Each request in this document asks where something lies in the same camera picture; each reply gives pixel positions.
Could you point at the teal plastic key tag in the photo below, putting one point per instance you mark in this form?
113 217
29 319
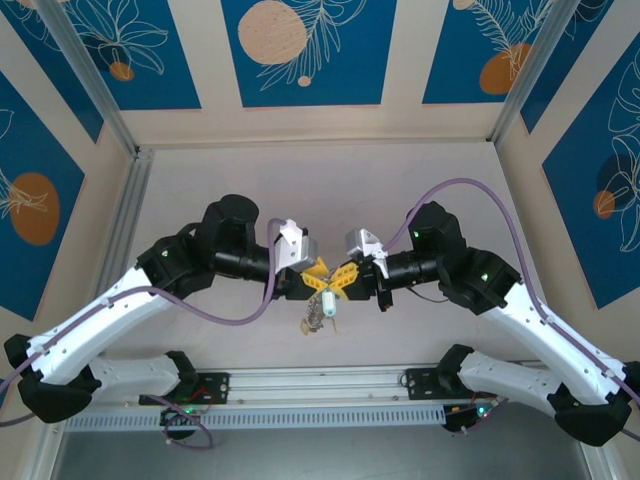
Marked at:
328 305

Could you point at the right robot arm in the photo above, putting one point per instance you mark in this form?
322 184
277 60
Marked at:
550 325

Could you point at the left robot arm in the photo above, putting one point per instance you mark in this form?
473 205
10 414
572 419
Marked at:
90 320

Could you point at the circuit board with LED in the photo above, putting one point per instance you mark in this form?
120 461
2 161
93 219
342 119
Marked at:
480 412
185 412

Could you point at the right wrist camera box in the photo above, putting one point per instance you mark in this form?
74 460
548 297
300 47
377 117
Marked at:
362 242

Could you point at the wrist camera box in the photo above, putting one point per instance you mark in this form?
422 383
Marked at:
292 245
362 242

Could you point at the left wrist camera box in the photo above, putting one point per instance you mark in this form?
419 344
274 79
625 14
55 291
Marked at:
292 245

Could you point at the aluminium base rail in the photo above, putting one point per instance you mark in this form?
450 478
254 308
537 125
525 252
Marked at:
310 385

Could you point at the aluminium side rail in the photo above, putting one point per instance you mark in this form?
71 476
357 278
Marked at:
135 200

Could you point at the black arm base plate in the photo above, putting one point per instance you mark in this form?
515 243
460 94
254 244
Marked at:
420 382
215 387

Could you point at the blue floral wall panel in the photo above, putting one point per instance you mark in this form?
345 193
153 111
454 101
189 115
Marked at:
165 75
590 225
30 150
340 75
450 50
565 75
45 60

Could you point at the aluminium frame post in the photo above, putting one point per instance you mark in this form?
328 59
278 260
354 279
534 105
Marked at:
95 85
602 465
525 85
40 455

